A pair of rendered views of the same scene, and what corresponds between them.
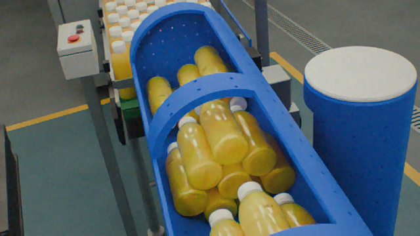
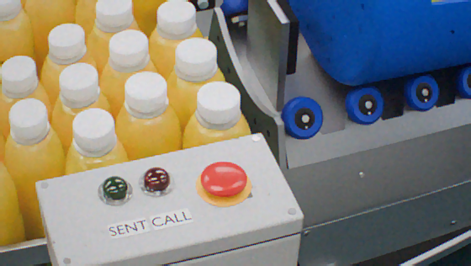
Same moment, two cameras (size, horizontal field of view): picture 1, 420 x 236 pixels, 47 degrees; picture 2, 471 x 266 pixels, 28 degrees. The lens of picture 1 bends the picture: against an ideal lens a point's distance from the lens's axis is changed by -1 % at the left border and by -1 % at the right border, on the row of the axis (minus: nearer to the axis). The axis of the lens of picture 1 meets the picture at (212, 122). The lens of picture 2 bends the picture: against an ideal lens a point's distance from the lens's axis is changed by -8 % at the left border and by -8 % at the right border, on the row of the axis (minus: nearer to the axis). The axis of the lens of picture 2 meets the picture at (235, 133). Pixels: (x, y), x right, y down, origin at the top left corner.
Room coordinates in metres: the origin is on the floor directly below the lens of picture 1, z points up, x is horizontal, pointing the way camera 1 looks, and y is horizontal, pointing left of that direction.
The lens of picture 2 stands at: (1.46, 0.91, 1.68)
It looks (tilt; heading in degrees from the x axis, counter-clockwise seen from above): 44 degrees down; 259
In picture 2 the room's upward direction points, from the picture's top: 2 degrees clockwise
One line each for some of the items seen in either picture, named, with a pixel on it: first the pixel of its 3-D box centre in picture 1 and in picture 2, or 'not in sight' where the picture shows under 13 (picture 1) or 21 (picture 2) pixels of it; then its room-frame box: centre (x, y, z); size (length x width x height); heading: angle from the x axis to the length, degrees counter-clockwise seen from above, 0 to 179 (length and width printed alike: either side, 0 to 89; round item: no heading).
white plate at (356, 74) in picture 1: (359, 72); not in sight; (1.08, -0.39, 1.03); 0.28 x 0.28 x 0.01
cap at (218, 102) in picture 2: (118, 46); (218, 102); (1.34, 0.25, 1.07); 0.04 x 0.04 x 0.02
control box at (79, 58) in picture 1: (78, 48); (165, 238); (1.40, 0.38, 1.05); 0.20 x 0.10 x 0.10; 9
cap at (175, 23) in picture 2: not in sight; (176, 16); (1.36, 0.11, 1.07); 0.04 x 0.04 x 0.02
